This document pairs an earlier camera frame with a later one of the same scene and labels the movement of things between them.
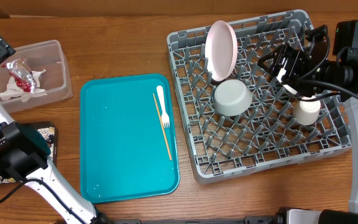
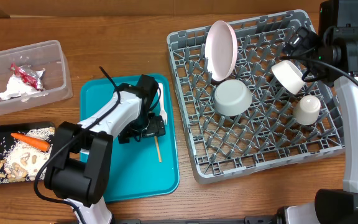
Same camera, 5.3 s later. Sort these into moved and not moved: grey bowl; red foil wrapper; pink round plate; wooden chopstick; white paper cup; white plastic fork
Moved: red foil wrapper; wooden chopstick
Not moved: white plastic fork; pink round plate; grey bowl; white paper cup
